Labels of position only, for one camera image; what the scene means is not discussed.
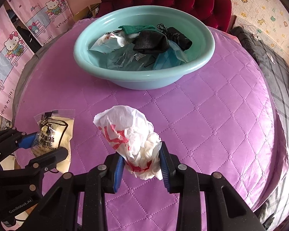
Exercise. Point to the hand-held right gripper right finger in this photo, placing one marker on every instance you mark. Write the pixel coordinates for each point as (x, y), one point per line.
(165, 170)

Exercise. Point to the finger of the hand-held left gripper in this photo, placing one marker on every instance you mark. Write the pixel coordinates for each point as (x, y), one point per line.
(26, 141)
(48, 160)

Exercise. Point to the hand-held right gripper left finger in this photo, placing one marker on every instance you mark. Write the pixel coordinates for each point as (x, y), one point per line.
(118, 173)

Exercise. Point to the beige powder packet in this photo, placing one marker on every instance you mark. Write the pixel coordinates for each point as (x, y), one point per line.
(56, 130)

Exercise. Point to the white plastic bag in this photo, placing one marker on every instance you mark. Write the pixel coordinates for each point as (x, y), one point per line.
(130, 134)

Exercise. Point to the teal plastic basin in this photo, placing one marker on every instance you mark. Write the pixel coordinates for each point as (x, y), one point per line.
(139, 79)

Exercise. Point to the blue face mask packet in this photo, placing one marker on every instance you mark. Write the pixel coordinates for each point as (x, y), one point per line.
(166, 59)

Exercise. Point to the clear plastic bag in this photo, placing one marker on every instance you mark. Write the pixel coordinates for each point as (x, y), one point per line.
(130, 60)

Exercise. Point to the white snack packet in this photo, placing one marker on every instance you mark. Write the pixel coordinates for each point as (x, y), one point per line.
(106, 44)

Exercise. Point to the black mesh cloth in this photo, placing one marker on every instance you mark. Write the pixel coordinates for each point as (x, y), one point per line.
(150, 42)

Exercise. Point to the small black packet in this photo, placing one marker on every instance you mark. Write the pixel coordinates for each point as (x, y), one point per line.
(180, 39)

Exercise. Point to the green scouring pad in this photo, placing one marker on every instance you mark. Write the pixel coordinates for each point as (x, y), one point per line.
(134, 28)

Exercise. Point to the grey cover under blanket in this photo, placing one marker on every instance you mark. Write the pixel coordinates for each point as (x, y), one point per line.
(26, 72)

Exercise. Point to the purple quilted blanket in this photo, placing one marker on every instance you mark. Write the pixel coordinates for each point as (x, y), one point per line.
(219, 115)

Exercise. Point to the pink cartoon cat curtain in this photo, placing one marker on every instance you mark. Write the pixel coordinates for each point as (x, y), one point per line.
(2, 65)
(38, 9)

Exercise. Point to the cardboard box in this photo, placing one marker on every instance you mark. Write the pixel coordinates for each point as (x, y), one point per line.
(80, 14)

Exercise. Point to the white paper scrap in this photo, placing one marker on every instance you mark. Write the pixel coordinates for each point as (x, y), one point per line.
(271, 58)

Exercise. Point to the dark plaid bed blanket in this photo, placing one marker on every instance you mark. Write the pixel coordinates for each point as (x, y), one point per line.
(274, 60)

